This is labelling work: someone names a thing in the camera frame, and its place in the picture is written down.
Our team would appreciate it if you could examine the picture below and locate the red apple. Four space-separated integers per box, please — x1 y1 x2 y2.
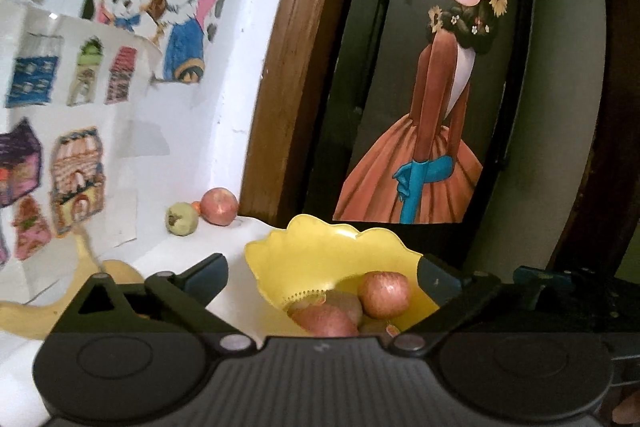
200 187 239 227
358 271 411 319

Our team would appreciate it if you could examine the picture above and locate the reddish apple front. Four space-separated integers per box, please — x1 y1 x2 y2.
291 305 359 338

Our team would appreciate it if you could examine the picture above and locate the green guava fruit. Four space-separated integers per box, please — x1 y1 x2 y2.
165 202 200 236

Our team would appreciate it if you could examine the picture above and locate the yellow scalloped plastic bowl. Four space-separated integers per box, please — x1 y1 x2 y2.
244 215 440 331

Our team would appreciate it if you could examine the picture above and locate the girl in orange dress poster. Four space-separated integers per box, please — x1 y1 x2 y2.
333 0 509 225

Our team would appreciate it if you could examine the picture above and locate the colourful houses drawing sheet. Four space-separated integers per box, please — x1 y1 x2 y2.
1 0 160 270

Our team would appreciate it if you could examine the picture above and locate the red apple by door frame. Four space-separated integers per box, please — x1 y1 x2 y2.
200 187 239 227

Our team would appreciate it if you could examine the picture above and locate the brown wooden door frame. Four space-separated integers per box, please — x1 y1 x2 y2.
240 0 343 225

